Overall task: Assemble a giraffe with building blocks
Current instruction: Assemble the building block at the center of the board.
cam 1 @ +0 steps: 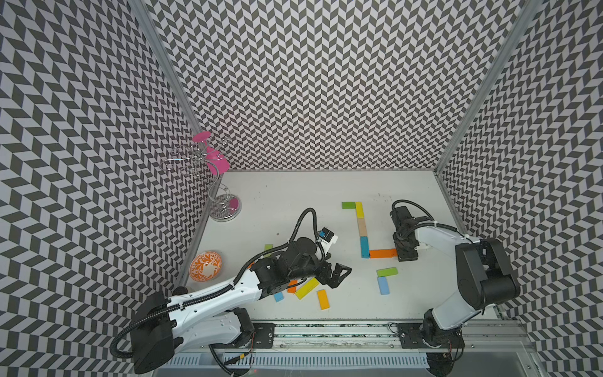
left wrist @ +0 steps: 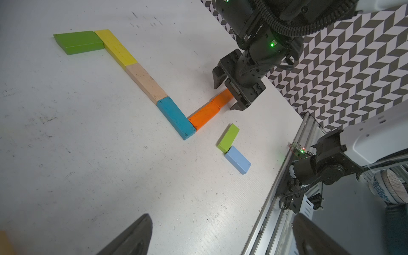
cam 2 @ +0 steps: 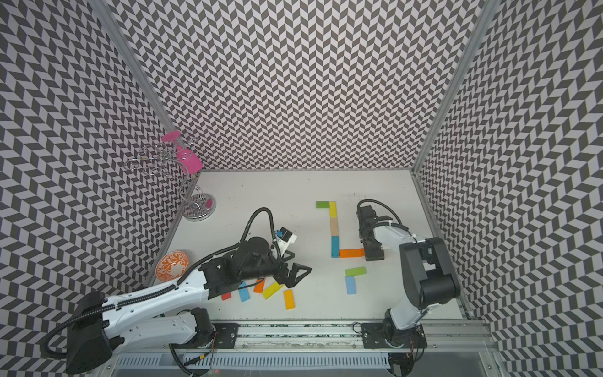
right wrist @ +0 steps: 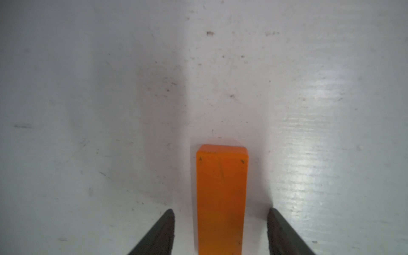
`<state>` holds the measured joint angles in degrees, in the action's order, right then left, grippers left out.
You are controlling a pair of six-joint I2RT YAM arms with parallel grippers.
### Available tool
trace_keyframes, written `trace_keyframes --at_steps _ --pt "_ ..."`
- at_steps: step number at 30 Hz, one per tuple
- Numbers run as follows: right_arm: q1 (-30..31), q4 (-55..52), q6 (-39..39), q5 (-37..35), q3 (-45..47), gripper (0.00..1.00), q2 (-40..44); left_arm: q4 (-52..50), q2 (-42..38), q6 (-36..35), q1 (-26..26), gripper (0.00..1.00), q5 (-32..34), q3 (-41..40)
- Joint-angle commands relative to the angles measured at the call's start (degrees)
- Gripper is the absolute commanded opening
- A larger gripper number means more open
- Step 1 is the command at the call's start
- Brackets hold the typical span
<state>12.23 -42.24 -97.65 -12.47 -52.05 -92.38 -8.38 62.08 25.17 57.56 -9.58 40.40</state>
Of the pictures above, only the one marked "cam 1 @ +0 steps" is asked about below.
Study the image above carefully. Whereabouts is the orange block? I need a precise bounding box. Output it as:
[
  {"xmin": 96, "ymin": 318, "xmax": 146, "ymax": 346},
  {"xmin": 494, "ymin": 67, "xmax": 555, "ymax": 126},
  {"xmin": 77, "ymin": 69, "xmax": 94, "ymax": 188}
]
[
  {"xmin": 369, "ymin": 249, "xmax": 397, "ymax": 259},
  {"xmin": 287, "ymin": 281, "xmax": 298, "ymax": 294}
]

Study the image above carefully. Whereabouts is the teal block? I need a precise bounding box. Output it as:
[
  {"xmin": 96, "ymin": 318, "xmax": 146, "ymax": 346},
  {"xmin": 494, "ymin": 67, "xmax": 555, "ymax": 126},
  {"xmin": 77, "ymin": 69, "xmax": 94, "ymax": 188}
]
[{"xmin": 360, "ymin": 237, "xmax": 371, "ymax": 259}]

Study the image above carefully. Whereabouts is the natural wood block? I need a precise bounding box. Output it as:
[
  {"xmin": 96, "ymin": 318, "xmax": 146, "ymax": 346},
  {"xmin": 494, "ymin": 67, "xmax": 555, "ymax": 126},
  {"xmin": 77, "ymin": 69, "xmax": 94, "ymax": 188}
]
[{"xmin": 357, "ymin": 218, "xmax": 368, "ymax": 237}]

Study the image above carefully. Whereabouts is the light blue block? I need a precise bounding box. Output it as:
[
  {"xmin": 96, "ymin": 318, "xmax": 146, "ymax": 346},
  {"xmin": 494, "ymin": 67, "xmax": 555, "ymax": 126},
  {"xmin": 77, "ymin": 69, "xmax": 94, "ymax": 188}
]
[{"xmin": 378, "ymin": 276, "xmax": 390, "ymax": 295}]

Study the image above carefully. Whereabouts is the yellow block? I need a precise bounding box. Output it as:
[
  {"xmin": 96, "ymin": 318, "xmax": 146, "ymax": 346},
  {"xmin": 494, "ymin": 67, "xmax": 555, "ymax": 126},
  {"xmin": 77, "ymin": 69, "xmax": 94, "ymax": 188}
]
[{"xmin": 355, "ymin": 202, "xmax": 365, "ymax": 219}]

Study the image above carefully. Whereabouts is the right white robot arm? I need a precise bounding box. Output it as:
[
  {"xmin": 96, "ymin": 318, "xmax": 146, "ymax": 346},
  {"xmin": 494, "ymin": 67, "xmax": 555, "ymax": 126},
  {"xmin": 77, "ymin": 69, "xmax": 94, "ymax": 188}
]
[{"xmin": 389, "ymin": 199, "xmax": 521, "ymax": 351}]

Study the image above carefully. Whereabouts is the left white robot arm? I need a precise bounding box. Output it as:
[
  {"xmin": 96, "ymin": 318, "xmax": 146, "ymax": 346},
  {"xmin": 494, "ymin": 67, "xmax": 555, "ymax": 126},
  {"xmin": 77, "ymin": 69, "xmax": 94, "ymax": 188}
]
[{"xmin": 109, "ymin": 207, "xmax": 352, "ymax": 375}]

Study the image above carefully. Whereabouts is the yellow-orange block lower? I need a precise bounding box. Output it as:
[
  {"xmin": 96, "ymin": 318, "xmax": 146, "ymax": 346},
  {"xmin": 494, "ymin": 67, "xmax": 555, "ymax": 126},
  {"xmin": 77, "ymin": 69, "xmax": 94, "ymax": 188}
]
[{"xmin": 317, "ymin": 290, "xmax": 331, "ymax": 310}]

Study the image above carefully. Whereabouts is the yellow-green long block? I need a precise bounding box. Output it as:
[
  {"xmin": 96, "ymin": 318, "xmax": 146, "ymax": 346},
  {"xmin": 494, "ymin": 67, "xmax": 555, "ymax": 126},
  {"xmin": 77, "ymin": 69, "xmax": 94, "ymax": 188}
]
[{"xmin": 295, "ymin": 278, "xmax": 320, "ymax": 300}]

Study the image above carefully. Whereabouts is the orange patterned plate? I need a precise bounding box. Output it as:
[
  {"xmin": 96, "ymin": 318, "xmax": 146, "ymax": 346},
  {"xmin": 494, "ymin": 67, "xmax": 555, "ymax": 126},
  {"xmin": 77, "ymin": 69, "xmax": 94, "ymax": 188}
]
[{"xmin": 189, "ymin": 251, "xmax": 222, "ymax": 283}]

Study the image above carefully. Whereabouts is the black round puck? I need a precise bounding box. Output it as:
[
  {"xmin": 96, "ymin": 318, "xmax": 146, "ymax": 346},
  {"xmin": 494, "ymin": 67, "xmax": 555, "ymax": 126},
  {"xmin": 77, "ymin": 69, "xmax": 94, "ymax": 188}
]
[{"xmin": 172, "ymin": 287, "xmax": 188, "ymax": 296}]

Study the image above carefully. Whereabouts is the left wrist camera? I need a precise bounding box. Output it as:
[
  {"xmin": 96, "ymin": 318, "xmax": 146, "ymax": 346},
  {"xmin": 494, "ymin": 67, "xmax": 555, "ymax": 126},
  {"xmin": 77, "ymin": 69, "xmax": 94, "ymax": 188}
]
[{"xmin": 318, "ymin": 227, "xmax": 338, "ymax": 245}]

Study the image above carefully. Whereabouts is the pink wire jewelry stand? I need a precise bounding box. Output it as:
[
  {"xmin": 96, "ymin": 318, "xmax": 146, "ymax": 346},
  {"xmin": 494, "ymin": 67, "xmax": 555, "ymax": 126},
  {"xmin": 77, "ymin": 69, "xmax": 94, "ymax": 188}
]
[{"xmin": 160, "ymin": 131, "xmax": 242, "ymax": 222}]

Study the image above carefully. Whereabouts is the metal base rail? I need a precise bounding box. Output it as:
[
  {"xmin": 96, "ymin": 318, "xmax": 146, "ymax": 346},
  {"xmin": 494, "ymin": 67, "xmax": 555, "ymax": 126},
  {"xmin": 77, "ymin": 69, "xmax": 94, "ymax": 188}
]
[{"xmin": 140, "ymin": 318, "xmax": 533, "ymax": 373}]

